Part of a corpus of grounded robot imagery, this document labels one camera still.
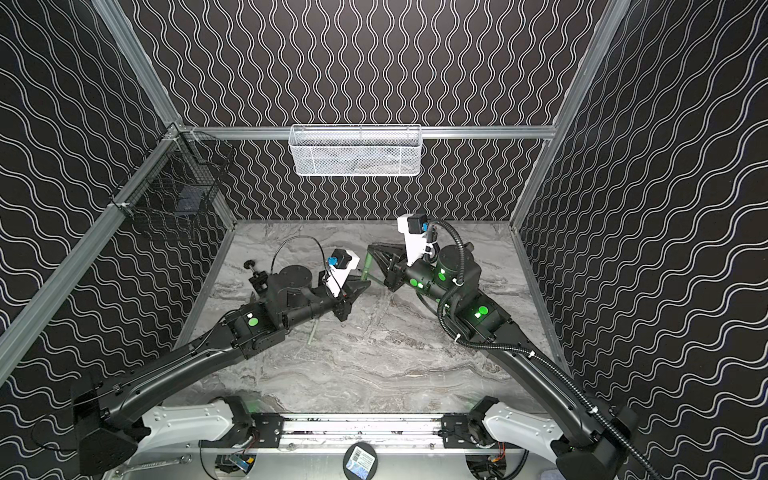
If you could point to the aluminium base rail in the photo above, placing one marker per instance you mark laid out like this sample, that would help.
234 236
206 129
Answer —
404 433

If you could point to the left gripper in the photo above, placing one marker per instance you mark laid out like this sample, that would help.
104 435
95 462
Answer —
343 299

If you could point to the round black labelled disc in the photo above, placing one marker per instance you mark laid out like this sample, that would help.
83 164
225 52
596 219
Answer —
360 462

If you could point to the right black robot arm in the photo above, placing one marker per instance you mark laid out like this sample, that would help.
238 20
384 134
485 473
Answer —
580 434

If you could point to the dark green pen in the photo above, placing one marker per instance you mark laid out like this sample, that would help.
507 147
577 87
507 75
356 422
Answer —
366 275

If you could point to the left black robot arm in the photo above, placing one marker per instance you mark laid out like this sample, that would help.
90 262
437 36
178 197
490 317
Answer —
108 414

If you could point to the white wire mesh basket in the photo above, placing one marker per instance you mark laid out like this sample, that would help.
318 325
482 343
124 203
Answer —
354 150

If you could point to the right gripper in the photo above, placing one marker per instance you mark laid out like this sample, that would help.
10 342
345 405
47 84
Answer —
398 271

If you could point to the light green pen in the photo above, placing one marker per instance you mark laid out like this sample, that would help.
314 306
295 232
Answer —
312 332

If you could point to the black wire basket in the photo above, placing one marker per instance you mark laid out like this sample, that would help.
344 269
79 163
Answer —
176 199

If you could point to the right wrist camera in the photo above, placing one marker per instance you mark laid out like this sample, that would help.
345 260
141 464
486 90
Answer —
414 227

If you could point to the small black clamp vise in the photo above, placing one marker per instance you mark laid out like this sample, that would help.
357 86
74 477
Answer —
258 278

